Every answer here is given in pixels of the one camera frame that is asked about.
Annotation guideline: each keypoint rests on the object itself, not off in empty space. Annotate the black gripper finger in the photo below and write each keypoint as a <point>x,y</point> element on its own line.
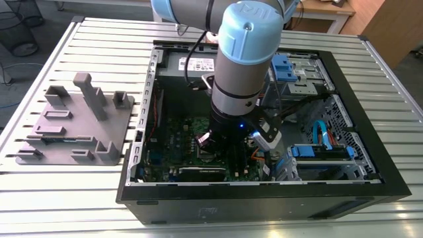
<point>204,141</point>

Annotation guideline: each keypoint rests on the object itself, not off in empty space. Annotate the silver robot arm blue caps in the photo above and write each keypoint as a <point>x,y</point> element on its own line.
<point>237,74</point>

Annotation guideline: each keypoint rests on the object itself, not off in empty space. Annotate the green motherboard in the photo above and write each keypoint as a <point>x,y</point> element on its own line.
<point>177,158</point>

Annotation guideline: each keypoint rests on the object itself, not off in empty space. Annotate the black graphics card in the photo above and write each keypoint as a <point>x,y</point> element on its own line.
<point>201,174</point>

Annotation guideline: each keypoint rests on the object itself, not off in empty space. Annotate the black RAM slot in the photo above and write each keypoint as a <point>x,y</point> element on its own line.
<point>244,164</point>

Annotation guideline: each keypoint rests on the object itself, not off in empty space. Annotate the grey power supply unit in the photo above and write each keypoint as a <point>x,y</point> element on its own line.
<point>177,99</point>

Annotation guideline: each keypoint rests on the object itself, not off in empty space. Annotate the hard disk in blue carrier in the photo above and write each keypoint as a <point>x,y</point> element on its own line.
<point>306,151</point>

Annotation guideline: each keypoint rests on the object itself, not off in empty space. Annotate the black open PC case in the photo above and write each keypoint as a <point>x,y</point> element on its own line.
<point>230,205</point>

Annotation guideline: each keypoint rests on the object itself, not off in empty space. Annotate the grey metal drive cage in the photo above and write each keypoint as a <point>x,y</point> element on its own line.
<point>302,91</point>

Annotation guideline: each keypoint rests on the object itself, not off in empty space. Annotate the blue drive latch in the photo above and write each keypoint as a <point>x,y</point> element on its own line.
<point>285,72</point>

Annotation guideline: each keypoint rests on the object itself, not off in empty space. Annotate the grey metal disk bay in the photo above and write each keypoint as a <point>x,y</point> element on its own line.
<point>329,171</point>

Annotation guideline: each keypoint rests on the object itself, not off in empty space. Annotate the grey parts rack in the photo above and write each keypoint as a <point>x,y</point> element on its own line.
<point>82,143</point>

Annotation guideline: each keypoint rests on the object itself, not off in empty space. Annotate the blue RAM stick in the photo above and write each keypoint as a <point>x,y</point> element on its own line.
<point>58,139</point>

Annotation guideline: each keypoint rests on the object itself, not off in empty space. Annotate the wooden desk white legs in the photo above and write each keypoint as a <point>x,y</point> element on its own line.
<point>322,10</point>

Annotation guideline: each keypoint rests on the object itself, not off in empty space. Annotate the wooden cabinet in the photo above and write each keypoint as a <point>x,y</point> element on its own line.
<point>392,29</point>

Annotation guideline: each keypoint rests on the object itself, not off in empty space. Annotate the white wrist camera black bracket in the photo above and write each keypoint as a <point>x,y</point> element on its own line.
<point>266,142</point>

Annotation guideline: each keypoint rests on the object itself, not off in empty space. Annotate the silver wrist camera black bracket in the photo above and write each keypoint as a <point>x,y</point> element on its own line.
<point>208,80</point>

